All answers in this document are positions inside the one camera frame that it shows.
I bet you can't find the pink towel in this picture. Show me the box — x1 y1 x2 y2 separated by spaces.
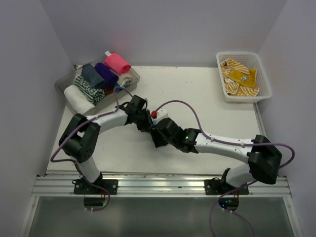
104 51 131 75

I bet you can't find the grey plastic bin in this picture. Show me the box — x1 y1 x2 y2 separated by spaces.
55 56 140 116

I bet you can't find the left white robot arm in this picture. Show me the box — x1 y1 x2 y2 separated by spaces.
59 95 153 194

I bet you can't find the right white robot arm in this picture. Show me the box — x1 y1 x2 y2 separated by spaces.
155 118 282 194

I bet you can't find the beige teal rolled towel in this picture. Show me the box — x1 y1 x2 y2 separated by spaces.
115 73 138 88

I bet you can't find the orange rolled towel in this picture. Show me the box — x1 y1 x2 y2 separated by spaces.
104 85 115 96

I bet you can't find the purple rolled towel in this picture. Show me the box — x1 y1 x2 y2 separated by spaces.
94 63 119 87

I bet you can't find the green patterned rolled towel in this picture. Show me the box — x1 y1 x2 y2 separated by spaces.
74 75 105 105

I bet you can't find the white rolled towel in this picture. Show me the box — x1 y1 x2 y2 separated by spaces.
64 85 95 114

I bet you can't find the grey rolled towel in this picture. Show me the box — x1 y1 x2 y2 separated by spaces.
81 64 105 89

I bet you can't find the yellow striped towel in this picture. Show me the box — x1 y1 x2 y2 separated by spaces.
220 58 260 97

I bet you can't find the white plastic basket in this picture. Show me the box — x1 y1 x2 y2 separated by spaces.
216 51 272 103

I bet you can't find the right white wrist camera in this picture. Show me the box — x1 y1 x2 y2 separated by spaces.
151 109 169 122

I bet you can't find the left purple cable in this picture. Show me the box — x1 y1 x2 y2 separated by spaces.
50 85 135 193

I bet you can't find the aluminium mounting rail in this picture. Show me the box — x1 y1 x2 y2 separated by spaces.
32 172 291 198

